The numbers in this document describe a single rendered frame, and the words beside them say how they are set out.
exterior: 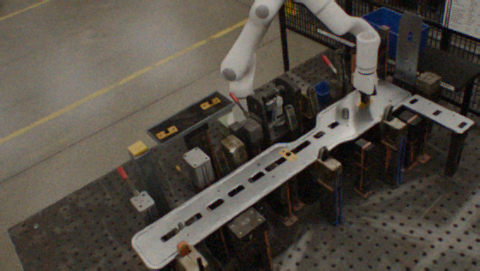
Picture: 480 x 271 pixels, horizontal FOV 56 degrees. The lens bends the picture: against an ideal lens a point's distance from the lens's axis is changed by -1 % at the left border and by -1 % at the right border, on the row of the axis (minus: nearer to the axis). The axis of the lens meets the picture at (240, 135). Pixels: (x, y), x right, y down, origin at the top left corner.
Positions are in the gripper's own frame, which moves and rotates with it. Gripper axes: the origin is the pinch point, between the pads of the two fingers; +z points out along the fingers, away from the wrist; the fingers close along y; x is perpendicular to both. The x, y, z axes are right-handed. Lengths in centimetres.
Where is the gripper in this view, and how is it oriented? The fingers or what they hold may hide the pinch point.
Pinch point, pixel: (365, 98)
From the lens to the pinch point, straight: 213.4
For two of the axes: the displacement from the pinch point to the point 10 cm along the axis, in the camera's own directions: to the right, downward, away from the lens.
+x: 7.9, -4.9, 3.8
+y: 6.0, 4.6, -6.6
